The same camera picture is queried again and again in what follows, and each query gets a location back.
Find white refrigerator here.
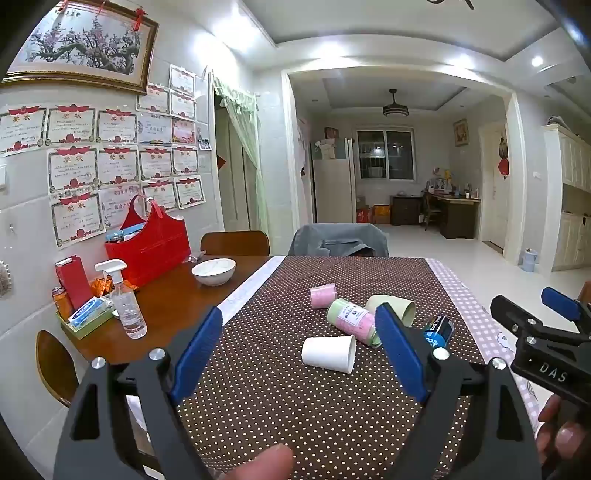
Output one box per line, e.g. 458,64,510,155
311,137,356,225

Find blue and white box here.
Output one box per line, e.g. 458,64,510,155
68,295,114,329

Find dark wooden chair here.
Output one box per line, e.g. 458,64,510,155
420,191,444,230

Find green and pink paper cup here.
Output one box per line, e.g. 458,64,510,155
326,298,384,348

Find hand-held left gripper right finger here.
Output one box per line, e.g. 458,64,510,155
374,303,542,480

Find dark wooden cabinet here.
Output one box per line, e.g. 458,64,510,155
392,194,424,226

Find grey jacket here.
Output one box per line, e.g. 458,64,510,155
288,224,390,258

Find green plastic tray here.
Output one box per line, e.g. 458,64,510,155
55,302,117,340

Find group of award certificates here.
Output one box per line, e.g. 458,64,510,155
0,64,213,250

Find black ceiling lamp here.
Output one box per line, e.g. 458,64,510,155
382,89,408,119

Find white paper cup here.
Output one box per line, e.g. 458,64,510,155
301,335,357,374

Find framed blossom painting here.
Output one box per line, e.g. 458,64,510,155
0,4,160,96

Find brown dotted tablecloth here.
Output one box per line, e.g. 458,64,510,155
178,255,491,480

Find person's left hand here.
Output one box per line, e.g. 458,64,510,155
216,444,295,480

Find red door decoration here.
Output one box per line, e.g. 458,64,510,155
497,133,511,182

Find red felt bag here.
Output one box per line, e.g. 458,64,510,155
104,194,192,288

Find clear spray bottle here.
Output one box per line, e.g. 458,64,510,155
95,258,147,340

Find white door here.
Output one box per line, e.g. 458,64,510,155
478,121,513,251

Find barred window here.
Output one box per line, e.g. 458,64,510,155
356,130,415,182

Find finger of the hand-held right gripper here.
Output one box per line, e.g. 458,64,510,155
540,286,591,325
490,295,544,341

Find person's right hand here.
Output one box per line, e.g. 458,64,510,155
536,394,591,480

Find blue packet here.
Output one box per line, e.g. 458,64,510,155
105,223,147,243

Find white ceramic bowl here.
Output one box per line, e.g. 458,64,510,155
191,258,237,287

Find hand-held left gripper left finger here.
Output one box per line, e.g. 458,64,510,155
54,305,223,480

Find red paper box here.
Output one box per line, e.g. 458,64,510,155
55,255,93,311

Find green curtain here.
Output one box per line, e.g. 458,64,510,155
212,76,271,237

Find dark wooden desk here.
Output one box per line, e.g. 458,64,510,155
427,191,481,240

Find pale green paper cup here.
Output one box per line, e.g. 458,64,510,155
366,294,416,334

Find orange can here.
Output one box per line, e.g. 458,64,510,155
52,286,75,322

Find orange snack packet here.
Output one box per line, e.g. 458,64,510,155
90,274,139,297

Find white wall cabinets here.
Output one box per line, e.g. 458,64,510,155
542,121,591,273

